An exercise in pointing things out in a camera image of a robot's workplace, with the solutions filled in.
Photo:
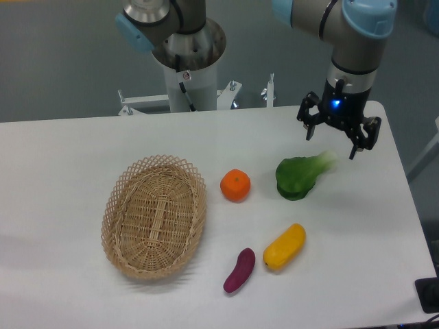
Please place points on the woven wicker basket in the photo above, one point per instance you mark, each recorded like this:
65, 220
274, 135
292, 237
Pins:
154, 217

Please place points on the purple sweet potato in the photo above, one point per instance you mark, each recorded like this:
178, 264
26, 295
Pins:
243, 269

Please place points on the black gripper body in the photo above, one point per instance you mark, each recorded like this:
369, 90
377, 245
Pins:
344, 111

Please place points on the black device at edge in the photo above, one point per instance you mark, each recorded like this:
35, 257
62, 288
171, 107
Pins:
427, 290

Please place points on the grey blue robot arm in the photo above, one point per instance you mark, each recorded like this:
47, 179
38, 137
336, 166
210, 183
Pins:
188, 45

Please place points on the green bok choy vegetable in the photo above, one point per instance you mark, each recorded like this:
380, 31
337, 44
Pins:
296, 176

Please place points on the white metal base frame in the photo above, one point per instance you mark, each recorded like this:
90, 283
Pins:
226, 100

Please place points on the yellow mango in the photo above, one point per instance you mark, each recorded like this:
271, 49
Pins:
280, 252

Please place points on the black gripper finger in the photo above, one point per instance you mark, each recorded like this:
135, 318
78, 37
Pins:
310, 121
364, 135

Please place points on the orange tangerine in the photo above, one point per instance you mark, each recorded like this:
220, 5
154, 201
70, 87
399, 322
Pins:
235, 185

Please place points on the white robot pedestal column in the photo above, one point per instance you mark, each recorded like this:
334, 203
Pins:
196, 87

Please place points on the white table leg right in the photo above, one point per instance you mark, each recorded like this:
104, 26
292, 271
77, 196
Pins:
424, 158

